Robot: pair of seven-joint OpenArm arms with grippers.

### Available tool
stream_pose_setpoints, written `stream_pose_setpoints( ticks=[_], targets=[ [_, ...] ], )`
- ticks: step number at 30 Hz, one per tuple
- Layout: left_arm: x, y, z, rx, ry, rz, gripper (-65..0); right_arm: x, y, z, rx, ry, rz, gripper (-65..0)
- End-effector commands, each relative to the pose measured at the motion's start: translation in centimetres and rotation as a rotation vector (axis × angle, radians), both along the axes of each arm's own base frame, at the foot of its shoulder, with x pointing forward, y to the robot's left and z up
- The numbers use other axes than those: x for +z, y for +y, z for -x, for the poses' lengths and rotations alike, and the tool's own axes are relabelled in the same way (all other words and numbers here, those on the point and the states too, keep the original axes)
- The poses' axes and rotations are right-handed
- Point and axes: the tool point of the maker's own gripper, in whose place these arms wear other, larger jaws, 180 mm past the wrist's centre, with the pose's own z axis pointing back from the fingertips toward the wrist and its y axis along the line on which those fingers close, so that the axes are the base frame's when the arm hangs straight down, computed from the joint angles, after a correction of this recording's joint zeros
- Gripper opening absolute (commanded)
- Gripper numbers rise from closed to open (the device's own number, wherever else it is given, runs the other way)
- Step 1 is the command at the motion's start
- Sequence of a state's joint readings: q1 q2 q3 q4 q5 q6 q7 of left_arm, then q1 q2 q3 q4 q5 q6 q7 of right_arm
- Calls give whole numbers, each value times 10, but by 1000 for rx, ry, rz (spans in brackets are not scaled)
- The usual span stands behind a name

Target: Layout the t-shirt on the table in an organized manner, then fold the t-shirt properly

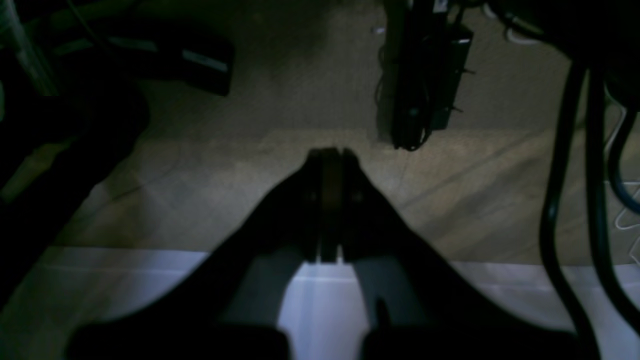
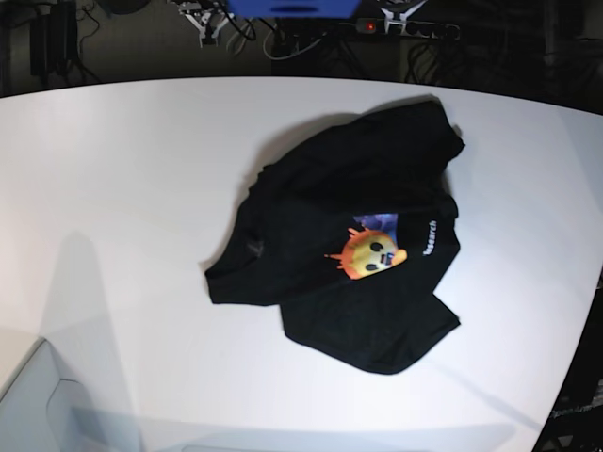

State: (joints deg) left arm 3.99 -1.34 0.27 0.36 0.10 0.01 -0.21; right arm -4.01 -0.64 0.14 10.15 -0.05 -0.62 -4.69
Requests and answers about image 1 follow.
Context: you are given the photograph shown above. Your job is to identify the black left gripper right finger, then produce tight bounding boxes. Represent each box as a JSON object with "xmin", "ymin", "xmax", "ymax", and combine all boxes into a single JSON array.
[{"xmin": 342, "ymin": 148, "xmax": 586, "ymax": 360}]

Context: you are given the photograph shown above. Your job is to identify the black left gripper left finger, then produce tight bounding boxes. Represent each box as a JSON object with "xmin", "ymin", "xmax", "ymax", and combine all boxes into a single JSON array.
[{"xmin": 70, "ymin": 149, "xmax": 323, "ymax": 360}]

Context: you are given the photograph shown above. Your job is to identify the dark equipment base on floor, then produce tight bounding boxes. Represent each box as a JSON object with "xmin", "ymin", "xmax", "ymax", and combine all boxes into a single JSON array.
[{"xmin": 0, "ymin": 0, "xmax": 236, "ymax": 201}]

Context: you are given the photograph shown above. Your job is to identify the black cable pair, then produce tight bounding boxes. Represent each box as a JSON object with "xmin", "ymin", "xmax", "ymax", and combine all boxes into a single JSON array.
[{"xmin": 539, "ymin": 60, "xmax": 640, "ymax": 360}]

